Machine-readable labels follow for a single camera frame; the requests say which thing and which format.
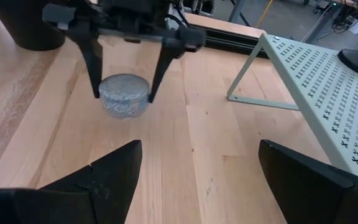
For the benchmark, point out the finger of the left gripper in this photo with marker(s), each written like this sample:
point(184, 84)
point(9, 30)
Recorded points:
point(163, 67)
point(92, 59)

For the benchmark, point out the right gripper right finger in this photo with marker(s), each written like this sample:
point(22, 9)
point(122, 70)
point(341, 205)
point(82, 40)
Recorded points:
point(315, 196)

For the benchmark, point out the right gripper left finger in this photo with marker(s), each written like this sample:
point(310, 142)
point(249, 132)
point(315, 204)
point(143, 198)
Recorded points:
point(98, 193)

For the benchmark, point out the grey speckled candle holder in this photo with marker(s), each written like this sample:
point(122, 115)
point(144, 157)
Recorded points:
point(124, 99)

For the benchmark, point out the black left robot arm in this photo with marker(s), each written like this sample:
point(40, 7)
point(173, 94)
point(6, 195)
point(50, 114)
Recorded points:
point(197, 6)

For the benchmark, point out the potted green plant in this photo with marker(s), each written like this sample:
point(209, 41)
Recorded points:
point(26, 25)

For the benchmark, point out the grey table foot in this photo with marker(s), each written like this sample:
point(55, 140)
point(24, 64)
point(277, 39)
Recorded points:
point(238, 11)

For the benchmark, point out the green perforated metal shelf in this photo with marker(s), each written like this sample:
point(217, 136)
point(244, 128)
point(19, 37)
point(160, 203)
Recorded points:
point(322, 93)

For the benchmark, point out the grey desk leg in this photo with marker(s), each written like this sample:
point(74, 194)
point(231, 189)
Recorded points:
point(319, 23)

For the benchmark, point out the black aluminium frame rails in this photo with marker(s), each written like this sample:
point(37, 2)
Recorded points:
point(228, 40)

